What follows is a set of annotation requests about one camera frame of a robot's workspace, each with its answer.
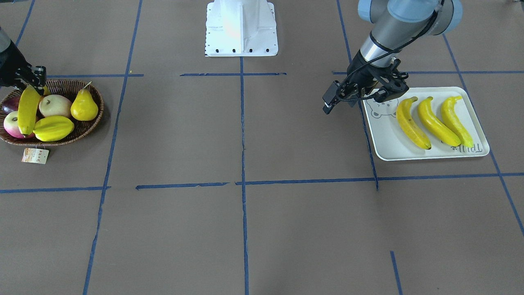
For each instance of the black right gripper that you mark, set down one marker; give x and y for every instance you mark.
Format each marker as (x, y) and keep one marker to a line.
(12, 62)

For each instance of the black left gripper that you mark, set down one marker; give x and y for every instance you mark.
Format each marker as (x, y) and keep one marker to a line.
(370, 74)

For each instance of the translucent yellow banana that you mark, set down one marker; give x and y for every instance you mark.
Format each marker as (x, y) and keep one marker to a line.
(452, 121)

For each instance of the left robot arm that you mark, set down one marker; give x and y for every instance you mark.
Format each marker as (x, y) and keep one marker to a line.
(398, 23)

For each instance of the brown wicker basket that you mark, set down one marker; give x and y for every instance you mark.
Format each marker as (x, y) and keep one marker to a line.
(67, 88)

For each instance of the basket paper tag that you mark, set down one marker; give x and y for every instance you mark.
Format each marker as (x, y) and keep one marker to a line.
(35, 155)

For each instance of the pale peach fruit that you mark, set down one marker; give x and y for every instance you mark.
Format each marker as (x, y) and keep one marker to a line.
(55, 105)

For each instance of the dark purple fruit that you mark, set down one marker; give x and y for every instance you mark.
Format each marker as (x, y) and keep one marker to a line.
(10, 104)

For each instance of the yellow starfruit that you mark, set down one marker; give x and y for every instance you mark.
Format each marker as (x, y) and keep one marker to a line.
(53, 128)

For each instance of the red apple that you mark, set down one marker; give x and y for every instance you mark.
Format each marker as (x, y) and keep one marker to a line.
(11, 126)

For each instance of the yellow pear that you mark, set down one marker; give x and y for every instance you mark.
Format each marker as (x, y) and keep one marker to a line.
(84, 107)

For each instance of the white rectangular tray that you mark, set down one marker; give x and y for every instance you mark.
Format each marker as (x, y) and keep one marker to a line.
(391, 143)

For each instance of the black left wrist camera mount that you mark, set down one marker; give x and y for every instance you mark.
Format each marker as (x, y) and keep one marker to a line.
(392, 80)

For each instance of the white pedestal column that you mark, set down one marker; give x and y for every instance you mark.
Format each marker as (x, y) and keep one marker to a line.
(241, 28)

